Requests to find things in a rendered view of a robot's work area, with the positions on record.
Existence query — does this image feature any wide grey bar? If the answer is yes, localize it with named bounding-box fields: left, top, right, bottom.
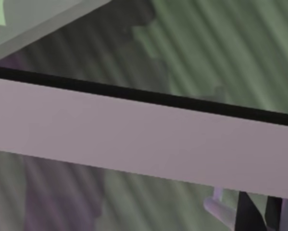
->
left=0, top=64, right=288, bottom=231

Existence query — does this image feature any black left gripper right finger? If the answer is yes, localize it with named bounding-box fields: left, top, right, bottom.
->
left=265, top=195, right=283, bottom=231

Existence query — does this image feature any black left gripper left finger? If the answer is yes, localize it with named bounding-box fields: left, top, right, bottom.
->
left=234, top=191, right=267, bottom=231

